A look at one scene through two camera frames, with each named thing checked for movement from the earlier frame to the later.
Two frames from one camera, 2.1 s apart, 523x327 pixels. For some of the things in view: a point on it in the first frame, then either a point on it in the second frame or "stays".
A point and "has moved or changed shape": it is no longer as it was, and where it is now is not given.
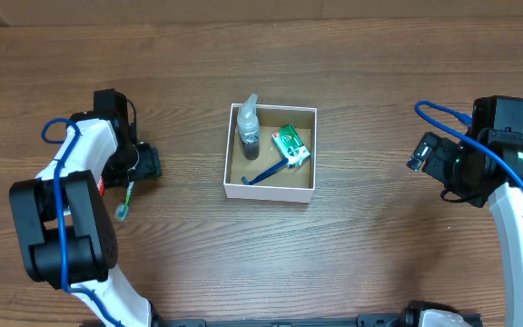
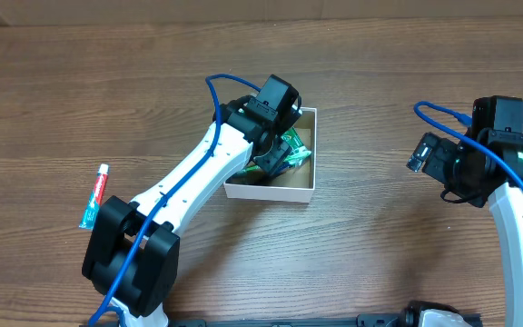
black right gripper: x=440 y=160 stays
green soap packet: x=291 y=145 stays
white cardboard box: x=281 y=183 stays
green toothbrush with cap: x=123 y=209 has moved or changed shape
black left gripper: x=148 y=161 to x=275 y=154
